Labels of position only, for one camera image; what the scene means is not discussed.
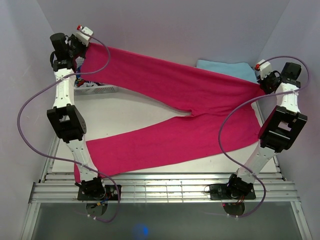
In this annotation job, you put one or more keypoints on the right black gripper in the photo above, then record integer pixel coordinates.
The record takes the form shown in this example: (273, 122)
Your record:
(263, 82)

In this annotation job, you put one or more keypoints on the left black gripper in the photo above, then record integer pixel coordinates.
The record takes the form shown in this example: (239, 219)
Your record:
(74, 39)

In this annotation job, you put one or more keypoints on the magenta trousers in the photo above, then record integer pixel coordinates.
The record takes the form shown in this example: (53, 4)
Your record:
(219, 115)

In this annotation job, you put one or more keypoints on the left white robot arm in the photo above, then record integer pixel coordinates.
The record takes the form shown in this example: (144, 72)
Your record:
(66, 120)

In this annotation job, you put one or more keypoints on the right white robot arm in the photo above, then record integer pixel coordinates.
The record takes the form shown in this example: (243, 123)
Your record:
(278, 132)

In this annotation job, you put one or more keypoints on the folded light blue trousers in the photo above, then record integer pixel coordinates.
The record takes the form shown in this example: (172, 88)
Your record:
(241, 70)

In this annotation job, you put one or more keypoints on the blue white patterned garment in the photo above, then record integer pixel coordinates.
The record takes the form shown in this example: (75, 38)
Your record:
(80, 82)

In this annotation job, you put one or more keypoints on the white plastic basket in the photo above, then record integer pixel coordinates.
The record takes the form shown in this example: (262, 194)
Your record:
(104, 89)

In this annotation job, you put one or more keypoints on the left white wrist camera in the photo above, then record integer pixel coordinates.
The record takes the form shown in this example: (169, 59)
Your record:
(84, 34)

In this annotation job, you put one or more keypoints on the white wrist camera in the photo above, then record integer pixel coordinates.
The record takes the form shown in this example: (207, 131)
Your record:
(264, 68)
(84, 34)

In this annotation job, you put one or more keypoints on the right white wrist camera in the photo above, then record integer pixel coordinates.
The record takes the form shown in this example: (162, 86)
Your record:
(264, 68)

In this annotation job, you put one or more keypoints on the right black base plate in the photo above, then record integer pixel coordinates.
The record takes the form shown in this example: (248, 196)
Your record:
(220, 191)

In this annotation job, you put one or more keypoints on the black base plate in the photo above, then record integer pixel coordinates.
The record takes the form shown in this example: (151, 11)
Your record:
(220, 191)
(111, 194)

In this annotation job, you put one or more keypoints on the aluminium rail frame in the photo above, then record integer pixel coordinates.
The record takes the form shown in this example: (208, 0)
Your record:
(175, 183)

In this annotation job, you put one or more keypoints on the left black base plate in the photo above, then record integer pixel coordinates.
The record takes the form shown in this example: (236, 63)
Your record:
(111, 194)

